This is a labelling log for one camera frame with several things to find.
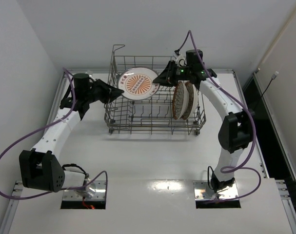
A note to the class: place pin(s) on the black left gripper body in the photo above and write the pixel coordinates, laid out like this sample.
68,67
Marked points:
104,90

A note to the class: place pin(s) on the brown-rimmed floral plate front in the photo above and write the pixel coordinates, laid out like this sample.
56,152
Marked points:
180,100

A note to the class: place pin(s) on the brown-rimmed floral plate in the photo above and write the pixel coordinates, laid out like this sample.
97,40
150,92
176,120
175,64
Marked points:
192,100
180,100

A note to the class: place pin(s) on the white plate orange sunburst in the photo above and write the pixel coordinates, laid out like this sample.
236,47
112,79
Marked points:
137,83

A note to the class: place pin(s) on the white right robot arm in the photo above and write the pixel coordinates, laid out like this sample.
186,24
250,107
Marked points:
235,134

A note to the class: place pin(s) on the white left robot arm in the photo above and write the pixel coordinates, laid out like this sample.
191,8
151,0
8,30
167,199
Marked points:
40,168

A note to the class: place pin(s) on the grey wire dish rack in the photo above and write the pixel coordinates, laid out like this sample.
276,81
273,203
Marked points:
154,114

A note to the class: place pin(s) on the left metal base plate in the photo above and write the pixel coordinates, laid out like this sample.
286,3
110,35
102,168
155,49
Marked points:
96,191

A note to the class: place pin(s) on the metal base plate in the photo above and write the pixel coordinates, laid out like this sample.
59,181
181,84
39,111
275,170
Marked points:
203,193
96,191

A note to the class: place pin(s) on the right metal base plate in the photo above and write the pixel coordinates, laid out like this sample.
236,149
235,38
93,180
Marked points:
203,193

